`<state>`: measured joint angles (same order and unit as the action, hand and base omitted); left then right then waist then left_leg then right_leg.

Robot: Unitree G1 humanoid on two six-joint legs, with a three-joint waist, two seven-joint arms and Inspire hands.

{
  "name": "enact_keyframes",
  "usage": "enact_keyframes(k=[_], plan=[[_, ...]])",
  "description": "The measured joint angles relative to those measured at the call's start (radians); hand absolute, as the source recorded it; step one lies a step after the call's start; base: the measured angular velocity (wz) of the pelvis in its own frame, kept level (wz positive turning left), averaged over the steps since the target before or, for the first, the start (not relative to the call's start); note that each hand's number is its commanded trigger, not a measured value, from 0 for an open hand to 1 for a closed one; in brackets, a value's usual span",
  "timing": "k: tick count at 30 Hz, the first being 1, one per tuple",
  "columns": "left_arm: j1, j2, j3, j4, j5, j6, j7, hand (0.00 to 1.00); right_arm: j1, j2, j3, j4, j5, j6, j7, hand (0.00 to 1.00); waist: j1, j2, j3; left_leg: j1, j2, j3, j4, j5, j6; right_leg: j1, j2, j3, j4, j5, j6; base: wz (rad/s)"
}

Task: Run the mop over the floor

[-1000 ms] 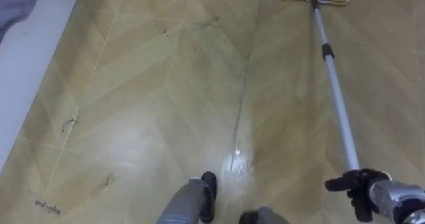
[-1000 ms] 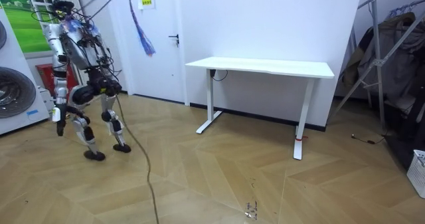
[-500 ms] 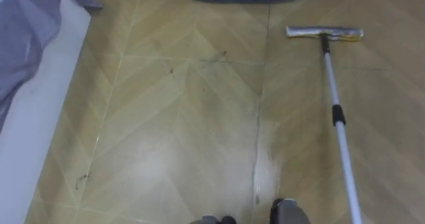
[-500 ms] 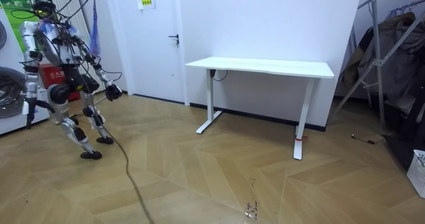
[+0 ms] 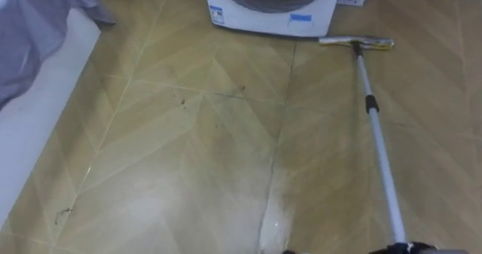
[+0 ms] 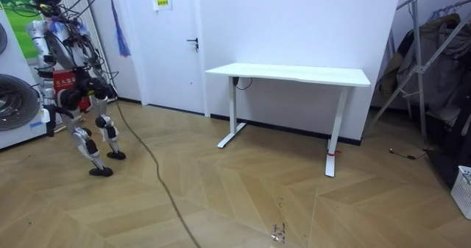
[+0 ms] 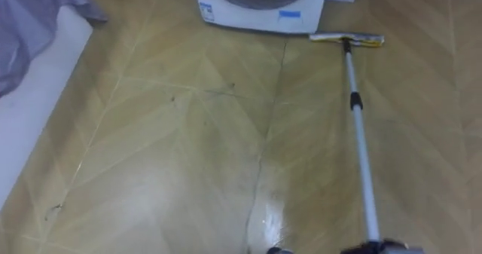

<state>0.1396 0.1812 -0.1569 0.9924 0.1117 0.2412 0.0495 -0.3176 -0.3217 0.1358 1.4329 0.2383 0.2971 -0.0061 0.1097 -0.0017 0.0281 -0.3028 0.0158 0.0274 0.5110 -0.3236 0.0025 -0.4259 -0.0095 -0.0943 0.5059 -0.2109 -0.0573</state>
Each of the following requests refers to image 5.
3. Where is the white washing machine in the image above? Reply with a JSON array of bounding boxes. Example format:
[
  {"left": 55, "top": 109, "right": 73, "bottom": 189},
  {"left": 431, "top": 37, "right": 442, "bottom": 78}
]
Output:
[{"left": 202, "top": 0, "right": 343, "bottom": 38}]

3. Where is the grey bed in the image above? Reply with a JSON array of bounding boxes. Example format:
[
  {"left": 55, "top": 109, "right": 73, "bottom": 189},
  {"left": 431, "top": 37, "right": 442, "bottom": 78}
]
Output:
[{"left": 0, "top": 0, "right": 117, "bottom": 225}]

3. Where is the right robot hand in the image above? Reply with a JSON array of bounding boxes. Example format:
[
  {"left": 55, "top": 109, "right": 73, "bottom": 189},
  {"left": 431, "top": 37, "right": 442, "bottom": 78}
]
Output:
[{"left": 368, "top": 240, "right": 438, "bottom": 254}]

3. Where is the silver mop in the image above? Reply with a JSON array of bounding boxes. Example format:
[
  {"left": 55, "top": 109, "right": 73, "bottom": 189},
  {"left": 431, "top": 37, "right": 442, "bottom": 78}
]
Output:
[{"left": 318, "top": 35, "right": 410, "bottom": 245}]

